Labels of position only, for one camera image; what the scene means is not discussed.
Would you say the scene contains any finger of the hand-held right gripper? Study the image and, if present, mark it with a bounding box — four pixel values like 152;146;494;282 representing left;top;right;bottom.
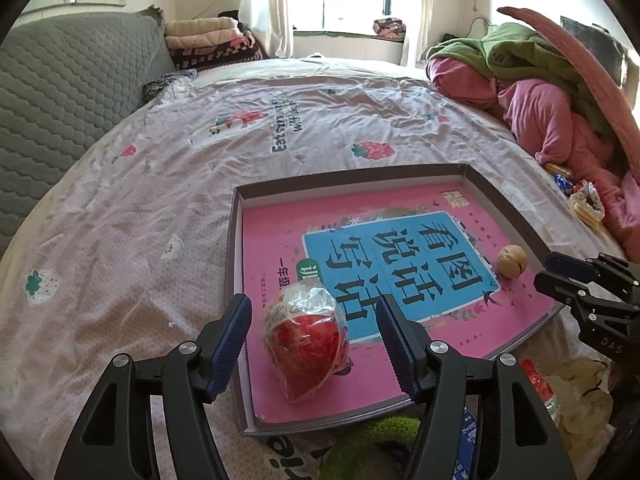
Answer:
545;252;640;291
534;271;640;321

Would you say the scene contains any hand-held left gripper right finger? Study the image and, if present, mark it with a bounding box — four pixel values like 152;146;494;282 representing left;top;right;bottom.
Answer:
375;294;576;480

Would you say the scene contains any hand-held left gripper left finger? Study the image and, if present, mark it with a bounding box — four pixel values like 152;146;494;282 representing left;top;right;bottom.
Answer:
54;292;253;480

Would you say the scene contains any red fruit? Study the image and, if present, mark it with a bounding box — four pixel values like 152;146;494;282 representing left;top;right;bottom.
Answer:
263;282;351;402

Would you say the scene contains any small tan walnut ball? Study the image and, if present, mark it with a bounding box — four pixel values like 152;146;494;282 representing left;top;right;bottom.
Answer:
496;244;527;277

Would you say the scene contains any yellow patterned pouch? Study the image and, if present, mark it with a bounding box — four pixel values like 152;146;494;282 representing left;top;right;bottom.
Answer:
569;180;608;232

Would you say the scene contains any cream plastic bag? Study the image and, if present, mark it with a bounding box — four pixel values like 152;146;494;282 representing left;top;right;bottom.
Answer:
542;360;619;467

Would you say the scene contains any red label plastic packet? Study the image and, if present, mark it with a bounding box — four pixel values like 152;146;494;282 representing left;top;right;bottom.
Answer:
520;358;559;421

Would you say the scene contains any green plush toy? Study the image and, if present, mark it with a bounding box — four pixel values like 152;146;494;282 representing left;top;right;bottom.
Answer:
319;416;422;480

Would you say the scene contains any pink and blue book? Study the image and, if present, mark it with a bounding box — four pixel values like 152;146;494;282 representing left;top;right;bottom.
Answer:
241;182;556;421

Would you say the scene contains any pink garment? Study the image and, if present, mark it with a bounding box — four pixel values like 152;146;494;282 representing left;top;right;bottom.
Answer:
430;57;640;261

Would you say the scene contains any strawberry print bedsheet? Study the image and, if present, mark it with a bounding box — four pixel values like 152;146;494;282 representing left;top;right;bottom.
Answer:
0;57;631;480

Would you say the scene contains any dusty pink padded cover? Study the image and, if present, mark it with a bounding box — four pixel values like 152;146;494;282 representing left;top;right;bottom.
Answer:
497;6;640;186

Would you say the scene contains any green garment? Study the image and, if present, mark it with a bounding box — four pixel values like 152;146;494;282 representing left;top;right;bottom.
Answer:
426;22;621;128

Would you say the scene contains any dark framed panel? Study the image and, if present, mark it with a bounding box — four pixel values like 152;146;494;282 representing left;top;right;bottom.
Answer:
560;16;628;86

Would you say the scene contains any dark patterned cloth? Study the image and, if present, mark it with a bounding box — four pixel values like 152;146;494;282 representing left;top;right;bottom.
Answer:
142;70;198;103

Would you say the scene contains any dark checkered folded blanket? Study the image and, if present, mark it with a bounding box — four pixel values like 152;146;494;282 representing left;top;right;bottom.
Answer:
170;42;266;72

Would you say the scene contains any white curtain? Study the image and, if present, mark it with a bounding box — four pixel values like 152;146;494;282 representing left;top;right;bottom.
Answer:
400;0;463;68
239;0;296;59

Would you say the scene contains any patterned bag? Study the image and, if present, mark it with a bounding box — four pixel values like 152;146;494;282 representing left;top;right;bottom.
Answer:
372;17;407;41

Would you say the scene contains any grey quilted headboard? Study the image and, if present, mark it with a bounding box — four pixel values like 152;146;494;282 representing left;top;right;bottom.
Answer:
0;12;176;256

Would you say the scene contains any pink folded blanket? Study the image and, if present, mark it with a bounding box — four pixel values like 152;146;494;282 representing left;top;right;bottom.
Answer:
166;30;252;52

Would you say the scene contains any window sill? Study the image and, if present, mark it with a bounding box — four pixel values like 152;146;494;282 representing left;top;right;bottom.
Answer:
292;30;407;64

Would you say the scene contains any cream folded blanket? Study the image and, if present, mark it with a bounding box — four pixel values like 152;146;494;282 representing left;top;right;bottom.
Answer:
164;16;240;37

